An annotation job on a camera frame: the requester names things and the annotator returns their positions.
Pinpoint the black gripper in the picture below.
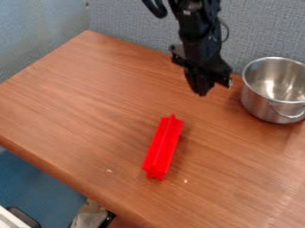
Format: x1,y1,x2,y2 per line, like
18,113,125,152
169,26,232,96

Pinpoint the stainless steel pot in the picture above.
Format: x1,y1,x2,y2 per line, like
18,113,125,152
240,56,305,124

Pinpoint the red plastic block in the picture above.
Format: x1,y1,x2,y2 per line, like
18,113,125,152
141,115,183,181

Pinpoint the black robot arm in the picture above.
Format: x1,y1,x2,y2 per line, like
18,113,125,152
168,0,232,96

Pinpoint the white object at corner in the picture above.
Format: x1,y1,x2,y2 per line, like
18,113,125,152
0,206,30,228

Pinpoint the black cable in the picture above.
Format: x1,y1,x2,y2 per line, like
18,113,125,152
140,0,169,20

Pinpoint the grey table leg bracket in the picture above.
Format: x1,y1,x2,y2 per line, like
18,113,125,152
68,199,115,228

